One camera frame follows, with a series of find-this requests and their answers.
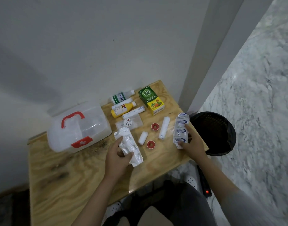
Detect person's left hand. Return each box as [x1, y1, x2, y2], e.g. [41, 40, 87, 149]
[105, 136, 134, 181]

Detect person's right hand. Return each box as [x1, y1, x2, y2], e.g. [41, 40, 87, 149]
[178, 124, 207, 162]

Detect silver blister pack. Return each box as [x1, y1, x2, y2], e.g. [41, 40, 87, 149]
[114, 126, 144, 167]

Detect blue printed blister pack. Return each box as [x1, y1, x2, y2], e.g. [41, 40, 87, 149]
[173, 113, 190, 149]

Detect person's left forearm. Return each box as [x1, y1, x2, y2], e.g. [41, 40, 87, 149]
[71, 174, 129, 226]

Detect person's right forearm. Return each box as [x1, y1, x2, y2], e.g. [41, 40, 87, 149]
[196, 154, 280, 226]

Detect short white bandage roll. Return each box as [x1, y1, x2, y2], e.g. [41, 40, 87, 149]
[138, 131, 148, 146]

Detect long white bandage roll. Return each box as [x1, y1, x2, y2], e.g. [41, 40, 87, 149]
[158, 116, 170, 140]

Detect clear plastic bag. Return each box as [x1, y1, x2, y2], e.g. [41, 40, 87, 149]
[115, 114, 143, 130]

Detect black waste basket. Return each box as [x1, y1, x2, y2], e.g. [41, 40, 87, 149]
[189, 112, 237, 156]

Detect white perforated shoe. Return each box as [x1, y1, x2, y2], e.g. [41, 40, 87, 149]
[104, 201, 123, 220]
[183, 175, 198, 190]

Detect white ointment tube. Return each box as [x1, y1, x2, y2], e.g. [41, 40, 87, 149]
[122, 106, 146, 119]
[111, 98, 133, 110]

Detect black power strip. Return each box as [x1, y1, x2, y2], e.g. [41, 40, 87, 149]
[197, 165, 213, 198]

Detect yellow bottle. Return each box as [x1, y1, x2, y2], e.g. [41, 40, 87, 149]
[111, 101, 136, 118]

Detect green and yellow carton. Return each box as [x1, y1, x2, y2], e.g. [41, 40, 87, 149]
[138, 86, 165, 116]

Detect clear first aid box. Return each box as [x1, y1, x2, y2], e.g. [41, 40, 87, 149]
[47, 105, 112, 153]

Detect person's legs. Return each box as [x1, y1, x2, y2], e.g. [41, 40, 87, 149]
[103, 180, 217, 226]

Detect white bottle with green label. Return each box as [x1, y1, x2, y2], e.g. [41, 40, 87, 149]
[110, 90, 135, 105]

